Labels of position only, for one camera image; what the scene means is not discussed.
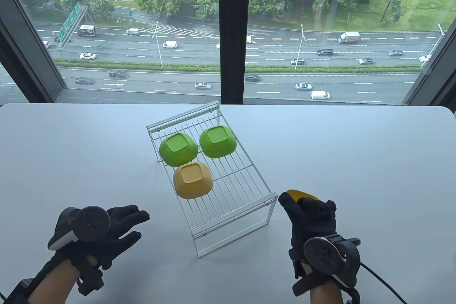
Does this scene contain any person's left hand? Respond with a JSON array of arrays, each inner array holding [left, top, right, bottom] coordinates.
[[48, 205, 150, 295]]

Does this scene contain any person's right hand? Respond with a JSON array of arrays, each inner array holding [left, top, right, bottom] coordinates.
[[278, 192, 337, 279]]

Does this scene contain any yellow small dish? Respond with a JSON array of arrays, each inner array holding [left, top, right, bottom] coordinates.
[[173, 161, 214, 200], [287, 189, 323, 203]]

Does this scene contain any white wire kitchen shelf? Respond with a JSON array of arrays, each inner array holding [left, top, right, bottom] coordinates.
[[146, 100, 279, 258]]

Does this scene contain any green small dish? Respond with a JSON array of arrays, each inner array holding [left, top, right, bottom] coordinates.
[[199, 125, 237, 159], [159, 133, 199, 168]]

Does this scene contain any person's left forearm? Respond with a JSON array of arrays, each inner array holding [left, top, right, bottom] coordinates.
[[28, 259, 81, 304]]

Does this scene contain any person's right forearm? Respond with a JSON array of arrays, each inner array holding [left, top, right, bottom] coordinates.
[[310, 281, 344, 304]]

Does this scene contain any black white left hand controller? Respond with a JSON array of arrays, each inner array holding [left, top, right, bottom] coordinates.
[[48, 206, 111, 251]]

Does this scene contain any black white hand controller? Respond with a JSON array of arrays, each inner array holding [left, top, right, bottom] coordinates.
[[293, 235, 361, 295], [48, 206, 111, 251]]

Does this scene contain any black white right hand controller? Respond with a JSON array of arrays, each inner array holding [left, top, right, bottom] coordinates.
[[293, 235, 361, 295]]

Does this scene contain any black cable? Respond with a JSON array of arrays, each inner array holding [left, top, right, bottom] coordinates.
[[360, 262, 408, 304]]

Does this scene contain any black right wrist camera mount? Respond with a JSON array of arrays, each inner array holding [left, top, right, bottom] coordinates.
[[342, 287, 360, 304]]

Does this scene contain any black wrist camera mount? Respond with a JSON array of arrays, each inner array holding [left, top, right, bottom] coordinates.
[[342, 287, 360, 304], [5, 277, 36, 304]]

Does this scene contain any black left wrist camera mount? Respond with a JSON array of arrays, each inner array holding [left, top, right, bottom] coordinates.
[[5, 277, 36, 304]]

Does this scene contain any black window frame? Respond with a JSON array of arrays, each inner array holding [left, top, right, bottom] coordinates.
[[0, 0, 456, 105]]

